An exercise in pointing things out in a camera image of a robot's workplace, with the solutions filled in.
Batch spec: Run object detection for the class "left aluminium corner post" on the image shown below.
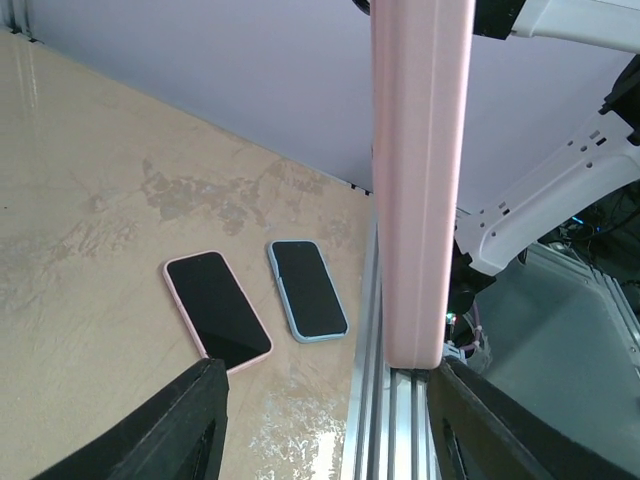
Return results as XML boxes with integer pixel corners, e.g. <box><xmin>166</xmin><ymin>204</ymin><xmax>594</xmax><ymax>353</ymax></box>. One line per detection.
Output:
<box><xmin>0</xmin><ymin>0</ymin><xmax>39</xmax><ymax>43</ymax></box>

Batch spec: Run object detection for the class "aluminium rail frame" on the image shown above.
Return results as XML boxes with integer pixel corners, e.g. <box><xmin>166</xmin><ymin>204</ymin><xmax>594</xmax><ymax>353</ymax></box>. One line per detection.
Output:
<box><xmin>342</xmin><ymin>209</ymin><xmax>640</xmax><ymax>480</ymax></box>

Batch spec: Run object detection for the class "light pink phone case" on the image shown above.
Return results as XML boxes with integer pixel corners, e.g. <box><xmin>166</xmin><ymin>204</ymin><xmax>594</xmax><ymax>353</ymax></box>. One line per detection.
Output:
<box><xmin>370</xmin><ymin>1</ymin><xmax>475</xmax><ymax>370</ymax></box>

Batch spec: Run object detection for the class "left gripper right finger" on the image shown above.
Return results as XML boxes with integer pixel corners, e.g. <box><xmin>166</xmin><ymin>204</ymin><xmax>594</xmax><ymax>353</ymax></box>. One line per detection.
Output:
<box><xmin>427</xmin><ymin>360</ymin><xmax>635</xmax><ymax>479</ymax></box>

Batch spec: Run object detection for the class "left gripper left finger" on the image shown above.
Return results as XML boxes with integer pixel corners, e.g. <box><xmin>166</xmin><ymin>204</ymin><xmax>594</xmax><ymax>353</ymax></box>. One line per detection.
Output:
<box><xmin>36</xmin><ymin>359</ymin><xmax>229</xmax><ymax>479</ymax></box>

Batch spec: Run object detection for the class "phone in blue case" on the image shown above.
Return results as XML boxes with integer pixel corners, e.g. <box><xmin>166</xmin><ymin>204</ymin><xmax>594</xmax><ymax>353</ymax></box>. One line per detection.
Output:
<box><xmin>267</xmin><ymin>240</ymin><xmax>350</xmax><ymax>344</ymax></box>

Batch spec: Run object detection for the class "phone in pink case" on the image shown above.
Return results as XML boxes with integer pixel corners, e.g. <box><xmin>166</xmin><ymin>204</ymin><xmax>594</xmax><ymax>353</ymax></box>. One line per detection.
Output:
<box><xmin>163</xmin><ymin>251</ymin><xmax>273</xmax><ymax>373</ymax></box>

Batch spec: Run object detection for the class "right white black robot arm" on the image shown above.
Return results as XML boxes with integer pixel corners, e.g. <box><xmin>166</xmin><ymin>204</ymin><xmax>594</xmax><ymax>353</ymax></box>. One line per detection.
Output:
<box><xmin>448</xmin><ymin>1</ymin><xmax>639</xmax><ymax>315</ymax></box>

